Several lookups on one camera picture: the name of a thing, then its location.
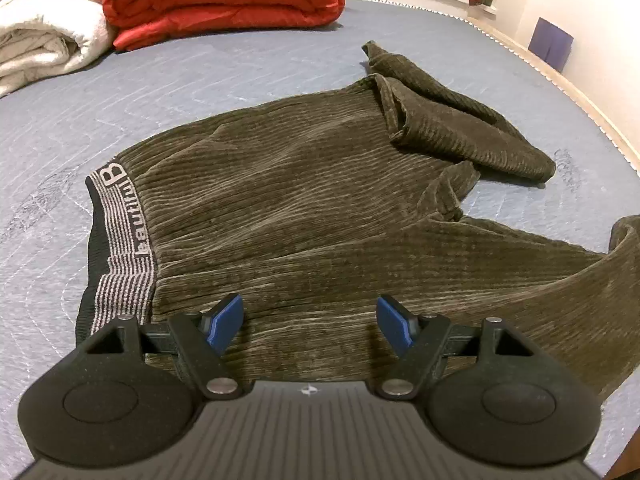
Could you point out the wooden bed frame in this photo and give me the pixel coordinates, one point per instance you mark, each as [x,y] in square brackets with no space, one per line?
[565,80]

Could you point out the white folded blanket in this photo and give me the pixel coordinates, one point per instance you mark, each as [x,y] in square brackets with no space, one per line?
[45,35]

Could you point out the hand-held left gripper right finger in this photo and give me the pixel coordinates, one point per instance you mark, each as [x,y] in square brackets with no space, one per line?
[395,325]

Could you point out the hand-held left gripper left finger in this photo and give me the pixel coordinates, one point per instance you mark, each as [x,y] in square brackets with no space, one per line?
[225,322]

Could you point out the red folded quilt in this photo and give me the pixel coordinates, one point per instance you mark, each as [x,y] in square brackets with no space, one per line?
[220,0]

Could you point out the purple cloth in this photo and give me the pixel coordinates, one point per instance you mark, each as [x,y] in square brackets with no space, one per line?
[550,42]

